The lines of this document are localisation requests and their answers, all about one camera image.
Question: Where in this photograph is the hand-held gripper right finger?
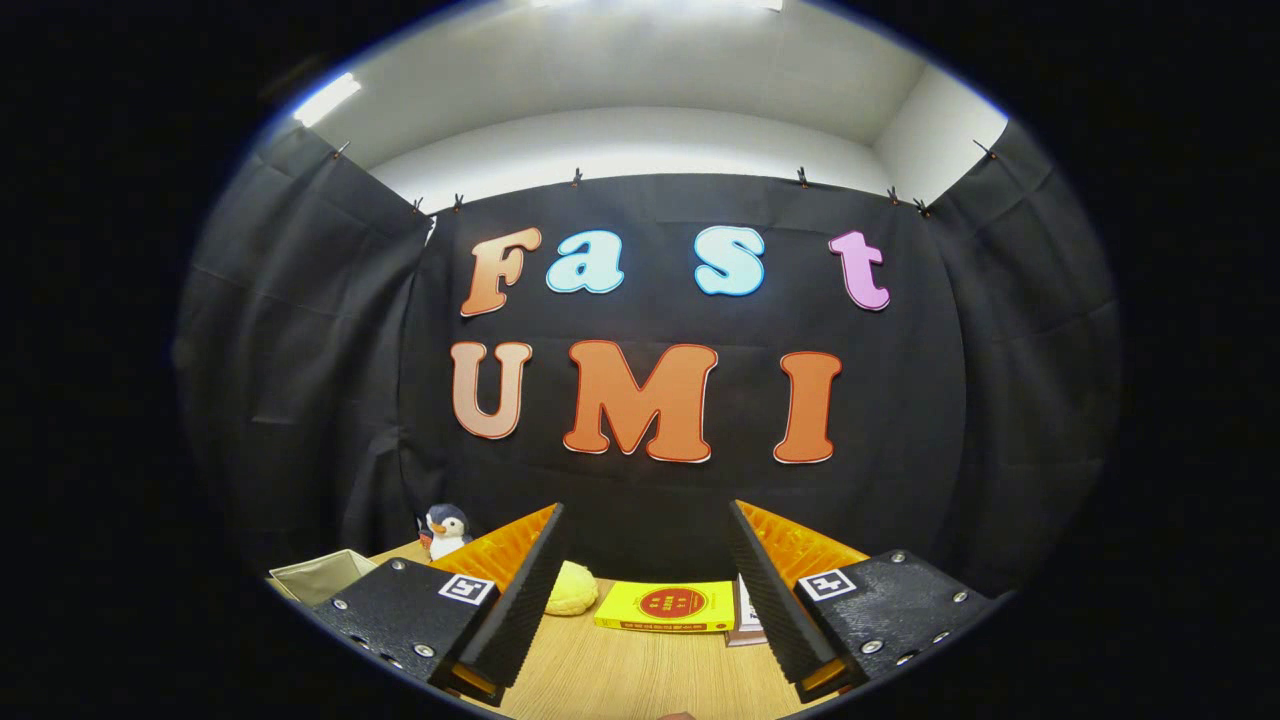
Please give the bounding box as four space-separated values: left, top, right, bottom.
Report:
727 499 1001 704

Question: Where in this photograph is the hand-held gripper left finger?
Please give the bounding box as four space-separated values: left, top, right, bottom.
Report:
312 502 567 706

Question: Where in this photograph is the yellow bread-shaped plush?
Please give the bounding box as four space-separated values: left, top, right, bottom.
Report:
543 561 600 617

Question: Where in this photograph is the penguin plush toy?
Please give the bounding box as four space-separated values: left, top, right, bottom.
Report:
417 503 474 561

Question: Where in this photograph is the yellow book with red label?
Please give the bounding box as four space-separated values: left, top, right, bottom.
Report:
594 580 738 634

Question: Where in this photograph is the row of black cloth clips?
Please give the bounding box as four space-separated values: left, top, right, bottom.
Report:
333 138 997 219

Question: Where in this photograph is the narrow ceiling light strip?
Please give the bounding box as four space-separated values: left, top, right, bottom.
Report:
293 72 363 128

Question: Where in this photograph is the wide ceiling light panel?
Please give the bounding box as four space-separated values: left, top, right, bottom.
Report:
530 0 786 13

